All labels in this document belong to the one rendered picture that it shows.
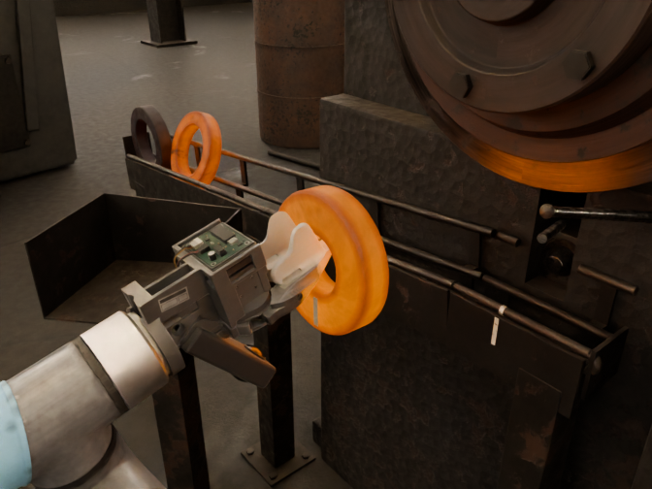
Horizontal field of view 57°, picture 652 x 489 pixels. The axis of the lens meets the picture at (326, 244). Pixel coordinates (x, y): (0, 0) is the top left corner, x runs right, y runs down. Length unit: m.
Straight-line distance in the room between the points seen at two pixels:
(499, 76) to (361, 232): 0.19
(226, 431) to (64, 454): 1.12
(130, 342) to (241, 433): 1.13
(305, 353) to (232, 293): 1.34
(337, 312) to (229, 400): 1.12
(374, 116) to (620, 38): 0.53
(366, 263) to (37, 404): 0.29
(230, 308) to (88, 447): 0.16
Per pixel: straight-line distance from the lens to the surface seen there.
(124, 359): 0.51
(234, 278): 0.54
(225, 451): 1.58
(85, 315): 1.03
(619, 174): 0.65
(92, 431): 0.53
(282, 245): 0.61
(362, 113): 1.01
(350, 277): 0.58
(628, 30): 0.54
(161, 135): 1.54
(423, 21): 0.65
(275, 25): 3.51
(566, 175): 0.68
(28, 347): 2.09
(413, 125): 0.93
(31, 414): 0.51
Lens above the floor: 1.13
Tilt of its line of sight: 27 degrees down
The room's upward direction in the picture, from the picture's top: straight up
